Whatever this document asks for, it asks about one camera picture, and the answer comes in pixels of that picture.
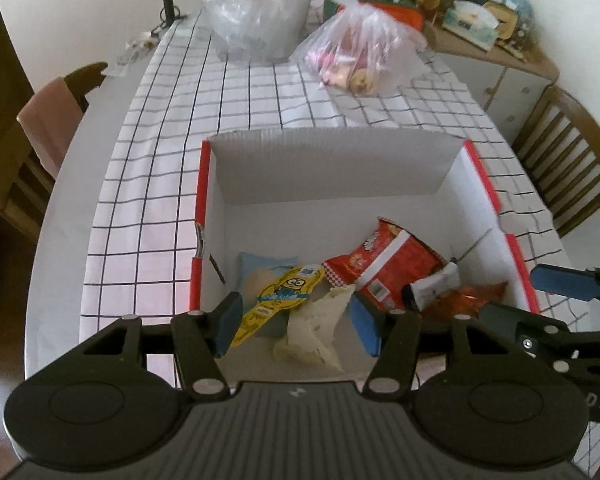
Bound green tissue box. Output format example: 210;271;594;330
442;0;501;51

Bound light blue snack packet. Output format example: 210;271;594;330
237;251;301;338

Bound white cabinet with wooden top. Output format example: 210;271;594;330
425;22;561;131

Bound red cardboard box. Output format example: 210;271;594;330
189;127;542;356

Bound pink towel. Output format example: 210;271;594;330
17;76;83;181

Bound cream white snack packet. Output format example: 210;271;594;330
272;284;356;371

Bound blue patterned bag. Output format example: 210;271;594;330
510;0;536;28

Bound large clear plastic bag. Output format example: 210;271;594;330
202;0;351;63

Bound white power strip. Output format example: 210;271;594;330
105;30;161;78

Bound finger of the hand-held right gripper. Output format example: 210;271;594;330
478;303;600;366
530;264;600;311

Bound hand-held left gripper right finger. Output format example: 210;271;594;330
350;292;526;403

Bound orange and green case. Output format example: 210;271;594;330
322;0;426;31

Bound yellow cartoon snack packet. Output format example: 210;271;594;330
230;265;326;348

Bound brown orange foil packet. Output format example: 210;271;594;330
420;280;510;321

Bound plastic bag of pastries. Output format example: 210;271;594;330
290;2;428;97

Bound wooden slatted chair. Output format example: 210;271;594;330
510;84;600;238

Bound black and white bar packet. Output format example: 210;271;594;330
401;261;461;312

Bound red snack packet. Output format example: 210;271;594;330
323;216;448;313

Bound wooden chair with towel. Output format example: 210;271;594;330
0;61;109;241

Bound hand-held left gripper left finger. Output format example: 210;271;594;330
77;291;244;401

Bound yellow retro box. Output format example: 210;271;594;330
482;1;518;41

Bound white checked tablecloth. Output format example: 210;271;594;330
80;10;600;480

